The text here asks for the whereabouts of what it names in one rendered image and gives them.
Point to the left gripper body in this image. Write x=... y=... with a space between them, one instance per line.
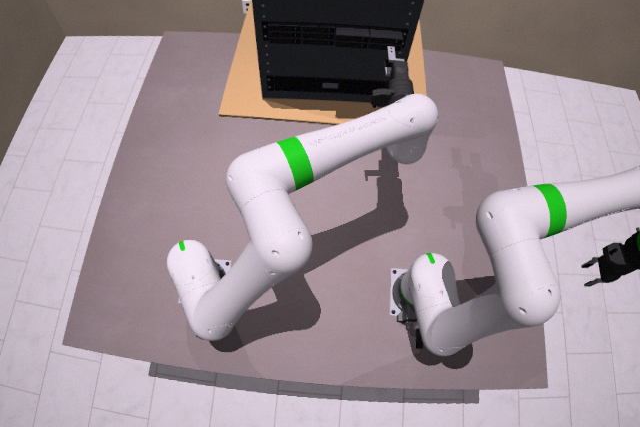
x=401 y=85

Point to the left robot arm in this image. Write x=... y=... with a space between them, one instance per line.
x=280 y=243

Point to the dark grey metal rack frame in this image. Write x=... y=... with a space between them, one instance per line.
x=316 y=72

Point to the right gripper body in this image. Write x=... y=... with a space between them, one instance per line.
x=617 y=259

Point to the tan flat board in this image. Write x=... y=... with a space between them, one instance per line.
x=242 y=96

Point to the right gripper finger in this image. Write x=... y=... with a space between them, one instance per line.
x=591 y=283
x=590 y=263

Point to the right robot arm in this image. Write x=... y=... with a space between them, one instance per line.
x=526 y=291

